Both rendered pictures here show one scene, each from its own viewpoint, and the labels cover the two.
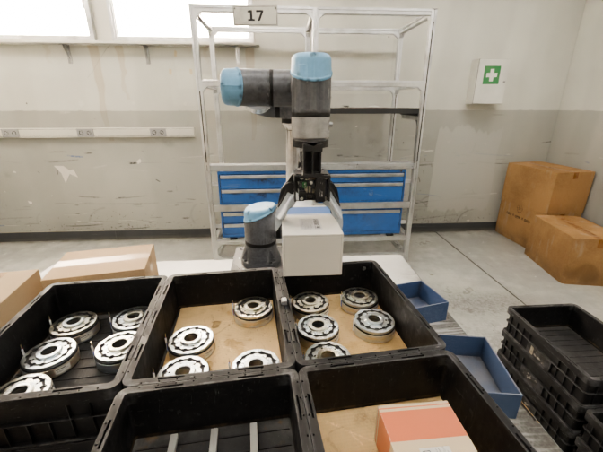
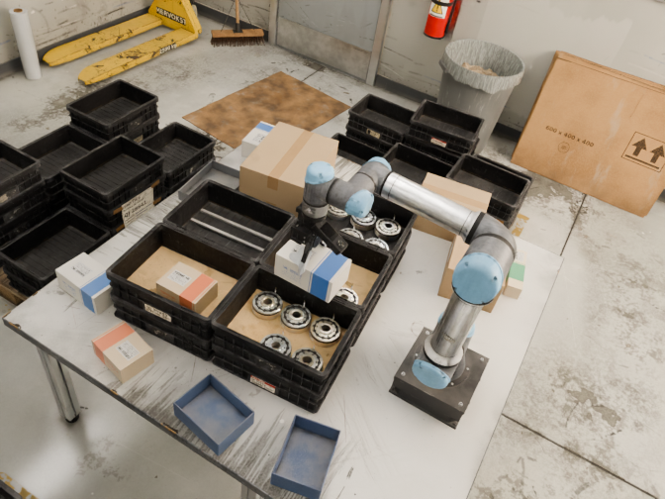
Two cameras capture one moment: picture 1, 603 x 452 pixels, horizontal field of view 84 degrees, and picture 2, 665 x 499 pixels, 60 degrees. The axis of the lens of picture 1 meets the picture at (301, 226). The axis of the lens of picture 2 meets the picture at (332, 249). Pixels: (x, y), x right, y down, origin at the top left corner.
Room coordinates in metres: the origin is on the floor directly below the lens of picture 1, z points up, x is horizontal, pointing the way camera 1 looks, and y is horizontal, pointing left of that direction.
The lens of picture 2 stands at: (1.31, -1.12, 2.38)
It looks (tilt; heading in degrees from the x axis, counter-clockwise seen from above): 44 degrees down; 116
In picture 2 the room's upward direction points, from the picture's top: 11 degrees clockwise
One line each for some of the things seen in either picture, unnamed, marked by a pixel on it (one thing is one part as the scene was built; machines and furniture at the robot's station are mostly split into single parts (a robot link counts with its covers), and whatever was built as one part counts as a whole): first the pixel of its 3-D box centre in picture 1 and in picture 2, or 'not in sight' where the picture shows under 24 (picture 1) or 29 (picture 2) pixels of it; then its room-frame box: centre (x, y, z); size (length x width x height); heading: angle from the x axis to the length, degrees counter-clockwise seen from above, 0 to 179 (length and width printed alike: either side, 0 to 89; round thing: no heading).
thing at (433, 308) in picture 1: (407, 303); (306, 456); (0.98, -0.36, 0.74); 0.20 x 0.15 x 0.07; 107
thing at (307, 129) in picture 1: (311, 128); (315, 206); (0.68, -0.02, 1.33); 0.08 x 0.08 x 0.05
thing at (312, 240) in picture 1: (308, 237); (312, 266); (0.70, -0.02, 1.09); 0.20 x 0.12 x 0.09; 4
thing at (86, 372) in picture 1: (83, 347); (357, 225); (0.60, 0.48, 0.87); 0.40 x 0.30 x 0.11; 9
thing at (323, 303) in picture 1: (310, 301); (325, 329); (0.80, -0.02, 0.86); 0.10 x 0.10 x 0.01
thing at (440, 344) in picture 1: (345, 303); (288, 318); (0.70, -0.11, 0.92); 0.40 x 0.30 x 0.02; 9
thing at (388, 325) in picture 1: (374, 320); (275, 347); (0.71, -0.18, 0.86); 0.10 x 0.10 x 0.01
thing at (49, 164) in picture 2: not in sight; (63, 176); (-1.06, 0.31, 0.31); 0.40 x 0.30 x 0.34; 94
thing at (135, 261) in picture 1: (108, 280); (475, 265); (1.06, 0.70, 0.78); 0.30 x 0.22 x 0.16; 105
